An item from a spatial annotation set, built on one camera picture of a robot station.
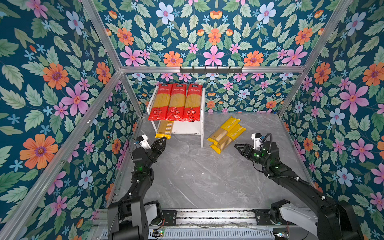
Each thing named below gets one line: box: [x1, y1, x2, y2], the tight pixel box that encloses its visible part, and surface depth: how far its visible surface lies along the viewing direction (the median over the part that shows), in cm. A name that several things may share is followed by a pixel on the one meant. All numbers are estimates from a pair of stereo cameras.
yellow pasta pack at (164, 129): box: [155, 120, 174, 140], surface depth 90 cm
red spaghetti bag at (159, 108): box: [148, 83, 173, 121], surface depth 79 cm
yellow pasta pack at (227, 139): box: [209, 123, 247, 155], surface depth 104 cm
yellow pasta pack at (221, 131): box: [206, 116, 241, 145], surface depth 110 cm
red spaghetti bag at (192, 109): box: [182, 83, 203, 122], surface depth 78 cm
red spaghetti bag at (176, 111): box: [165, 83, 187, 122], surface depth 79 cm
